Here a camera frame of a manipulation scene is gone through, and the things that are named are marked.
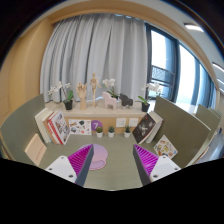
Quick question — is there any white books right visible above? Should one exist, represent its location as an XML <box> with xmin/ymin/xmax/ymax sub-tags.
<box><xmin>146</xmin><ymin>111</ymin><xmax>163</xmax><ymax>143</ymax></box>

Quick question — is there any small potted plant right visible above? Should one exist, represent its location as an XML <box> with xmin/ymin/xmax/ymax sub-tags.
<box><xmin>124</xmin><ymin>126</ymin><xmax>131</xmax><ymax>138</ymax></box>

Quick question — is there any small potted plant middle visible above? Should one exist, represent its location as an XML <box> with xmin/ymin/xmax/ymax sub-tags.
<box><xmin>108</xmin><ymin>126</ymin><xmax>115</xmax><ymax>138</ymax></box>

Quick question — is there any middle white orchid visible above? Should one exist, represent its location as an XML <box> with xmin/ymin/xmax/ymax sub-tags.
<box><xmin>102</xmin><ymin>78</ymin><xmax>119</xmax><ymax>98</ymax></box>

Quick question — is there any left white orchid pot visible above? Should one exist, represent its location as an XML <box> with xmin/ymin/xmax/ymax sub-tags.
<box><xmin>48</xmin><ymin>81</ymin><xmax>73</xmax><ymax>110</ymax></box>

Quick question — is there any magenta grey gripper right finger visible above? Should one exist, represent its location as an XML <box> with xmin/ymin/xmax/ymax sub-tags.
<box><xmin>133</xmin><ymin>144</ymin><xmax>180</xmax><ymax>186</ymax></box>

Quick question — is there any wooden shelf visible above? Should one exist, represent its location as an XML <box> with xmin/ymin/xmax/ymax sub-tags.
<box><xmin>45</xmin><ymin>99</ymin><xmax>145</xmax><ymax>134</ymax></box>

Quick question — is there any wooden artist mannequin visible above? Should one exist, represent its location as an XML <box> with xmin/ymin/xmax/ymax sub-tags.
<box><xmin>90</xmin><ymin>73</ymin><xmax>100</xmax><ymax>105</ymax></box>

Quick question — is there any right white orchid pot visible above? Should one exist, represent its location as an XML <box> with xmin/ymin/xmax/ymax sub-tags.
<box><xmin>137</xmin><ymin>82</ymin><xmax>161</xmax><ymax>112</ymax></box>

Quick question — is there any purple round number sign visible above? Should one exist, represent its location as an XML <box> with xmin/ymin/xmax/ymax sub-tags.
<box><xmin>91</xmin><ymin>120</ymin><xmax>103</xmax><ymax>131</ymax></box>

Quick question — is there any grey curtain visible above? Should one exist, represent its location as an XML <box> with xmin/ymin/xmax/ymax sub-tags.
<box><xmin>40</xmin><ymin>14</ymin><xmax>148</xmax><ymax>102</ymax></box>

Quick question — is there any small potted plant left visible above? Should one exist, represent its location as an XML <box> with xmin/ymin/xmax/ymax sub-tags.
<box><xmin>96</xmin><ymin>126</ymin><xmax>103</xmax><ymax>138</ymax></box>

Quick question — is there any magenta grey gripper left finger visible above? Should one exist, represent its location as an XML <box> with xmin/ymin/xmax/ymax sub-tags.
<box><xmin>46</xmin><ymin>144</ymin><xmax>94</xmax><ymax>186</ymax></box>

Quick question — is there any red white magazine book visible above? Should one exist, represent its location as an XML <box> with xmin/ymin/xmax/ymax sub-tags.
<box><xmin>48</xmin><ymin>111</ymin><xmax>70</xmax><ymax>145</ymax></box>

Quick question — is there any white books left stack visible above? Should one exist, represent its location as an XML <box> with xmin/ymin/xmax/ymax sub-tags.
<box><xmin>35</xmin><ymin>108</ymin><xmax>51</xmax><ymax>143</ymax></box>

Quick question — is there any wooden hand model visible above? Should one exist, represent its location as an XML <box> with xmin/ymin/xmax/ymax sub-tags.
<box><xmin>76</xmin><ymin>83</ymin><xmax>86</xmax><ymax>110</ymax></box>

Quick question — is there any sticker sheet card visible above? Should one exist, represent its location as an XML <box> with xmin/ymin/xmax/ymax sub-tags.
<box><xmin>69</xmin><ymin>119</ymin><xmax>92</xmax><ymax>135</ymax></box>

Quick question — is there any dark toy horse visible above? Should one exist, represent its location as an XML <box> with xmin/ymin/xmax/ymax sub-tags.
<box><xmin>119</xmin><ymin>94</ymin><xmax>133</xmax><ymax>107</ymax></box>

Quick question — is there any pink toy horse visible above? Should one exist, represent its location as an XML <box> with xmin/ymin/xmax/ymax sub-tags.
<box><xmin>102</xmin><ymin>92</ymin><xmax>117</xmax><ymax>110</ymax></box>

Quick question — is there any white orchid pot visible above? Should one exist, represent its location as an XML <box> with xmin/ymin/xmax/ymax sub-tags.
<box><xmin>137</xmin><ymin>82</ymin><xmax>161</xmax><ymax>112</ymax></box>
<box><xmin>48</xmin><ymin>81</ymin><xmax>73</xmax><ymax>110</ymax></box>

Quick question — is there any small potted plant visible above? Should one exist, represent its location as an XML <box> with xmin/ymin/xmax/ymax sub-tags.
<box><xmin>96</xmin><ymin>126</ymin><xmax>103</xmax><ymax>138</ymax></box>
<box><xmin>108</xmin><ymin>126</ymin><xmax>115</xmax><ymax>138</ymax></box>
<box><xmin>124</xmin><ymin>126</ymin><xmax>131</xmax><ymax>138</ymax></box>

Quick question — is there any beige notebook left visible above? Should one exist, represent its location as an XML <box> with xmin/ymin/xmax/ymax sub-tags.
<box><xmin>25</xmin><ymin>134</ymin><xmax>47</xmax><ymax>166</ymax></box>

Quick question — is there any colourful picture card right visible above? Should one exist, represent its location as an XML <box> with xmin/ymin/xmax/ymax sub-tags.
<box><xmin>154</xmin><ymin>135</ymin><xmax>178</xmax><ymax>159</ymax></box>

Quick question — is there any black cover book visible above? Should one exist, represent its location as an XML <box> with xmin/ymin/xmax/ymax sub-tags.
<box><xmin>132</xmin><ymin>113</ymin><xmax>156</xmax><ymax>144</ymax></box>

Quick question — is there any pink round mouse pad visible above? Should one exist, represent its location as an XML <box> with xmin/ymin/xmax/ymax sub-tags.
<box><xmin>78</xmin><ymin>144</ymin><xmax>108</xmax><ymax>170</ymax></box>

